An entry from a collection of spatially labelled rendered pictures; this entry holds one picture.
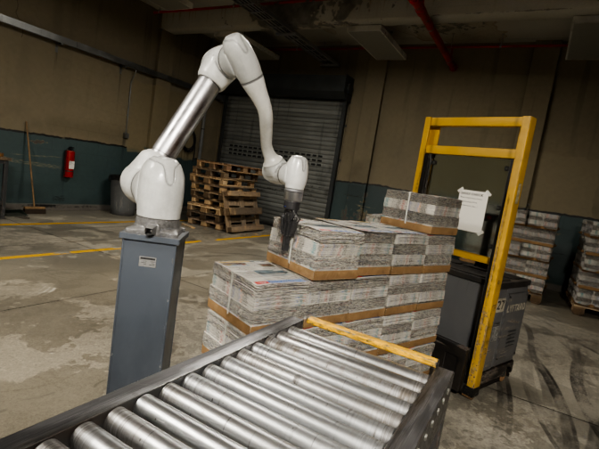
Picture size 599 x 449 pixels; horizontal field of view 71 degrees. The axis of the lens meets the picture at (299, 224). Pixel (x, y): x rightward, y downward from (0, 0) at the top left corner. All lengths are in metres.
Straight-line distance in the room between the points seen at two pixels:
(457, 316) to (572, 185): 5.53
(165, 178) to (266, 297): 0.63
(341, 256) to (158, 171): 0.91
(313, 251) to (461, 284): 1.59
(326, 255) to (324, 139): 7.67
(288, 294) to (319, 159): 7.75
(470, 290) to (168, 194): 2.27
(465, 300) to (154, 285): 2.25
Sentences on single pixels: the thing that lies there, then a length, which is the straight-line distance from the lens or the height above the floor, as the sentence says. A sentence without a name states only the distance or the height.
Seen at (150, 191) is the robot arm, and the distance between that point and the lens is 1.54.
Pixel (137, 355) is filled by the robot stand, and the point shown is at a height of 0.56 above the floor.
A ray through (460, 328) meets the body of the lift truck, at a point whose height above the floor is 0.40.
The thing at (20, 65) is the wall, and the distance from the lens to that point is 8.37.
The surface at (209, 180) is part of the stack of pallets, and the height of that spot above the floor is 0.93.
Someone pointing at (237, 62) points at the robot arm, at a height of 1.68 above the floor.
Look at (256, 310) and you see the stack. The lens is 1.75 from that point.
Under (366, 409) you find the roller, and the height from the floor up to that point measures 0.79.
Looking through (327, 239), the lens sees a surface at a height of 1.03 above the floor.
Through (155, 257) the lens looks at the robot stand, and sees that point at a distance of 1.56.
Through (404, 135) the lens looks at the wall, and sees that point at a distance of 8.89.
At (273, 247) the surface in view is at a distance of 2.10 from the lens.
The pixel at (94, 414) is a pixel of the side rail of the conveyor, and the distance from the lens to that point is 0.91.
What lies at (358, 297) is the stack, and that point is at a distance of 2.16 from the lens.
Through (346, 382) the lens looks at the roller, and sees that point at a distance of 1.12.
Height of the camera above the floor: 1.28
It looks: 7 degrees down
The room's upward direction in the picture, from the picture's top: 9 degrees clockwise
